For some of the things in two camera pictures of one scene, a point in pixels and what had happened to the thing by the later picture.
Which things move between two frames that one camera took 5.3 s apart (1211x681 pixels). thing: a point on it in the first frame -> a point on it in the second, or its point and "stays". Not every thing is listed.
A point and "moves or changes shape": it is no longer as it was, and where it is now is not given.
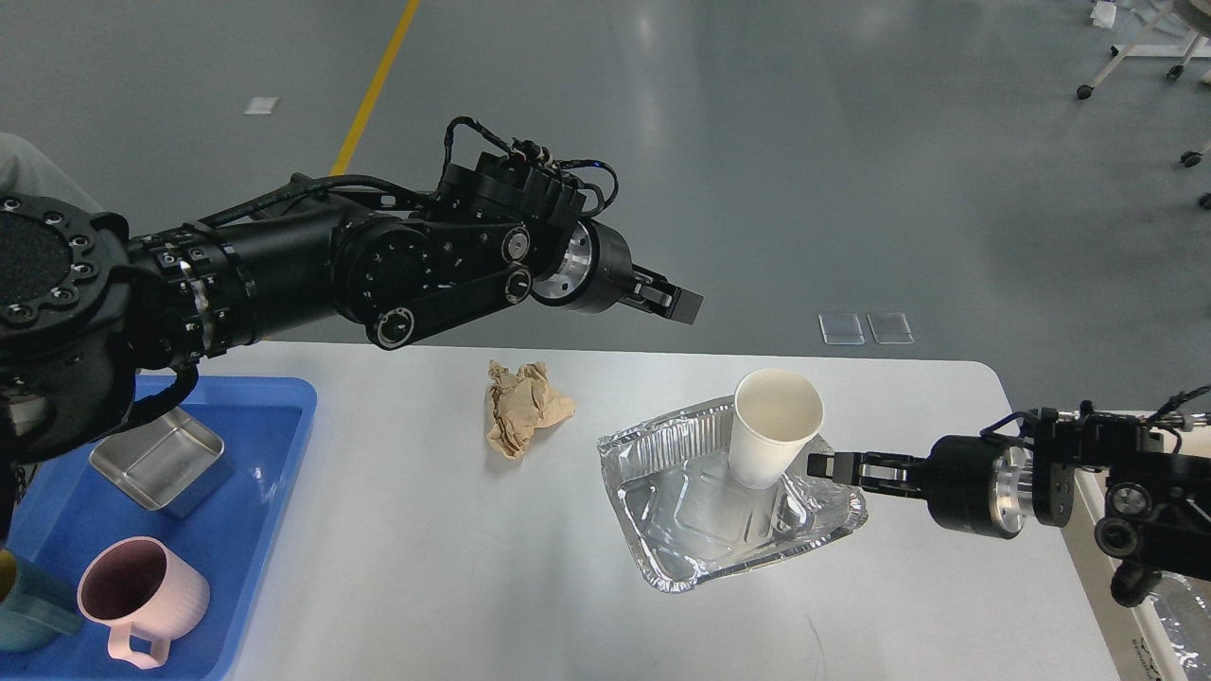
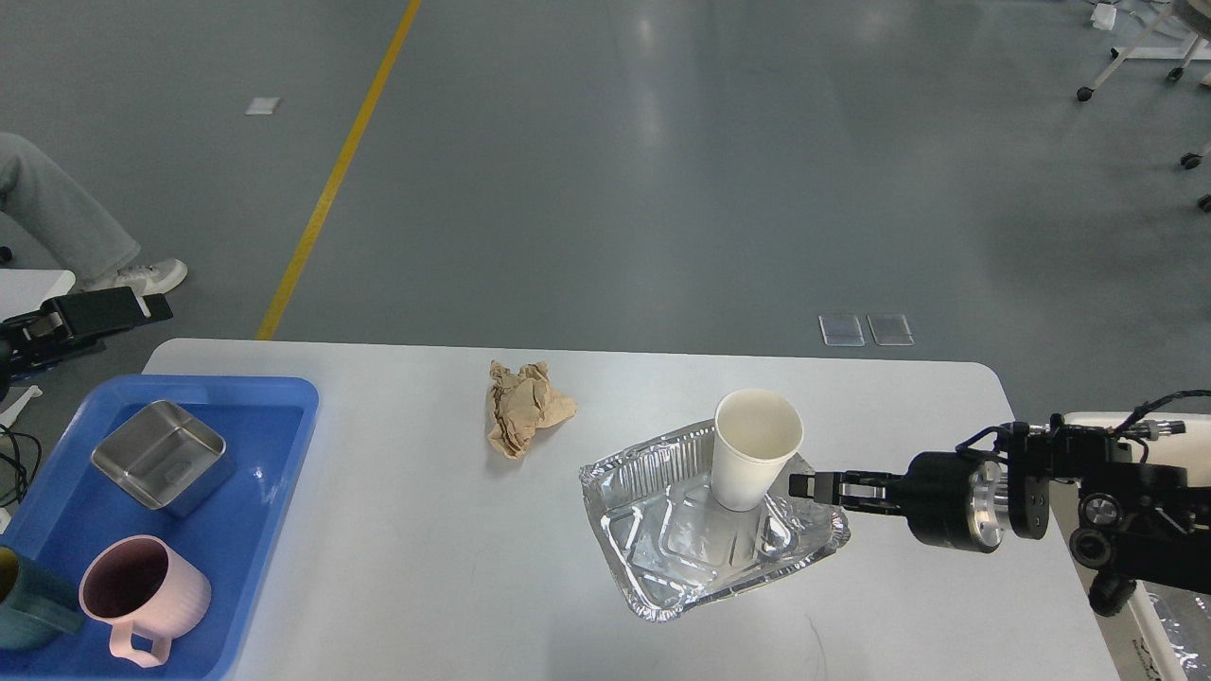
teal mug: [36, 608] stays
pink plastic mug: [139, 586] stays
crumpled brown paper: [518, 403] stays
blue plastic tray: [71, 508] stays
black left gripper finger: [666, 300] -> [55, 351]
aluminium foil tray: [670, 478] moves or changes shape
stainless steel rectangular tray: [172, 462] stays
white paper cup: [777, 412] moves or changes shape
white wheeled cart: [1197, 46] stays
